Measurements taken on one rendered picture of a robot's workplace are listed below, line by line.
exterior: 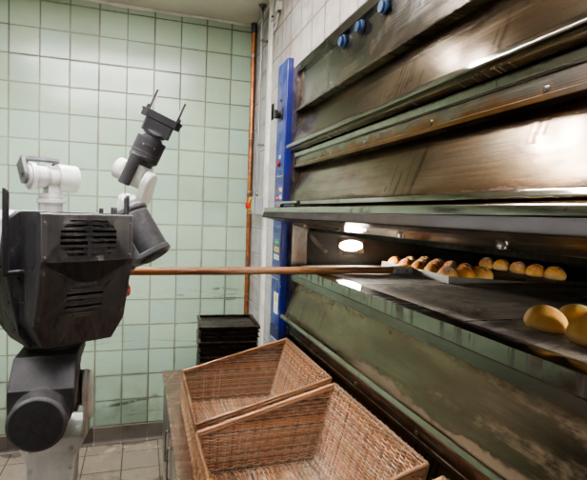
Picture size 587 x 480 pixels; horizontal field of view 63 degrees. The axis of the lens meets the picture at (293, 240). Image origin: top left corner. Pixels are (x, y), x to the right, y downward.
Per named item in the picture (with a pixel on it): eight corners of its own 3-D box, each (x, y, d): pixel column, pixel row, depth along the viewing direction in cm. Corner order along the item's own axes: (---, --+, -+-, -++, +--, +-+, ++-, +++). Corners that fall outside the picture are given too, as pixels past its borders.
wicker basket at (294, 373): (286, 395, 221) (288, 336, 220) (332, 454, 168) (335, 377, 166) (178, 404, 207) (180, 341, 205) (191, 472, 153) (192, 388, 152)
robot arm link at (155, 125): (183, 125, 141) (166, 161, 142) (181, 126, 150) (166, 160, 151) (142, 104, 137) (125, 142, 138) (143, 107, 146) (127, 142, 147)
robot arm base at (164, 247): (161, 258, 138) (176, 244, 129) (122, 276, 129) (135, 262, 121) (135, 213, 138) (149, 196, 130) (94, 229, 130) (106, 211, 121)
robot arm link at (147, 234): (156, 255, 140) (172, 238, 129) (129, 268, 134) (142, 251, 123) (136, 221, 140) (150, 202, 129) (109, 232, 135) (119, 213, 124)
